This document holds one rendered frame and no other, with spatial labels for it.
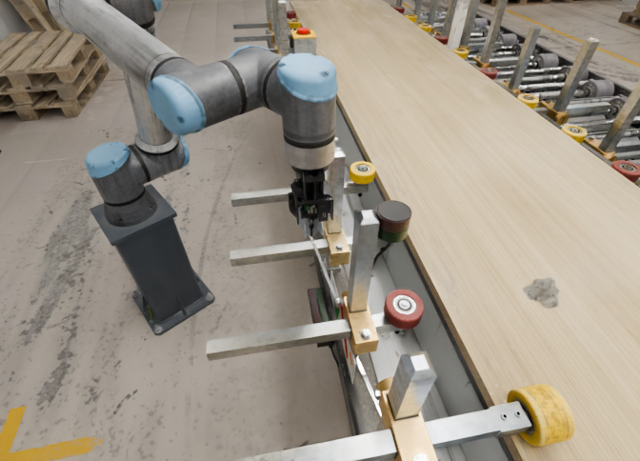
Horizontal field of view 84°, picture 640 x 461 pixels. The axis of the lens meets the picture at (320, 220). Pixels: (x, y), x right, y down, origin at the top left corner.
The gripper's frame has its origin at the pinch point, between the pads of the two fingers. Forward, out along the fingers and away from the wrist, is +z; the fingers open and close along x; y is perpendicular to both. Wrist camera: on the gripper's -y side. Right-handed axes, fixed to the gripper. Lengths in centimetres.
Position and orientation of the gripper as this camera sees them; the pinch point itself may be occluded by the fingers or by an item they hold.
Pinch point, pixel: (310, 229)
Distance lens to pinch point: 80.1
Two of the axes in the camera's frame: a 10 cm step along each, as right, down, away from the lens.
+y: 1.7, 6.6, -7.3
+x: 9.9, -1.2, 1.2
